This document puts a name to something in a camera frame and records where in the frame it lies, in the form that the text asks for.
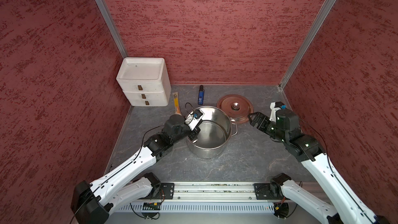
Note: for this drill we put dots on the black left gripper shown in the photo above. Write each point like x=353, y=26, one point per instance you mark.
x=194, y=132

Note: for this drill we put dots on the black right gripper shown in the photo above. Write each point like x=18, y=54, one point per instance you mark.
x=264, y=118

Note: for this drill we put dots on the stainless steel pot lid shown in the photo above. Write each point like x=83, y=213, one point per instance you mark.
x=236, y=106

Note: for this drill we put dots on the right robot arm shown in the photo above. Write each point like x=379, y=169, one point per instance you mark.
x=345, y=206

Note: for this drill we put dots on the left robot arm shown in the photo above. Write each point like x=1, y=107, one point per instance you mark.
x=94, y=202

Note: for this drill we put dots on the orange yellow sachet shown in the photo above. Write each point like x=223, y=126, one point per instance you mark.
x=176, y=103

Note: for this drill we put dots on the blue black stapler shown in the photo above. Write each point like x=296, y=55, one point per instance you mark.
x=201, y=95

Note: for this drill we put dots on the white three-drawer box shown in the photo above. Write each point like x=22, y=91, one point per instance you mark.
x=145, y=81

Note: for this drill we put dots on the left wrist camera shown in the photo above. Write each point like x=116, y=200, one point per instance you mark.
x=194, y=119

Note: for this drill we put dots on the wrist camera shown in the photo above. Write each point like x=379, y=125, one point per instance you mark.
x=275, y=106
x=194, y=119

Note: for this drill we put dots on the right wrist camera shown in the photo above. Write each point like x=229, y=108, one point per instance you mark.
x=275, y=106

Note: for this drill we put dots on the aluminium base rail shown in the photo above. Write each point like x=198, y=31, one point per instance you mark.
x=208, y=191

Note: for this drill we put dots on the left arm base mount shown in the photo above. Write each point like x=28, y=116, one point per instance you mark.
x=160, y=190

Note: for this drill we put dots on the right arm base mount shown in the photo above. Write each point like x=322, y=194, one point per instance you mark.
x=270, y=189

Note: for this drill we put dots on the white vented cable duct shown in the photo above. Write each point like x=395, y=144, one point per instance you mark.
x=200, y=207

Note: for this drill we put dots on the aluminium right corner post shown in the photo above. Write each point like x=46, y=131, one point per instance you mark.
x=316, y=25

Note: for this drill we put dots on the aluminium corner post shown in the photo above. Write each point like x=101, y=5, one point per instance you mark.
x=103, y=8
x=316, y=25

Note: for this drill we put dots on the aluminium left corner post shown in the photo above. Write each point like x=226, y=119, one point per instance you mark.
x=103, y=8

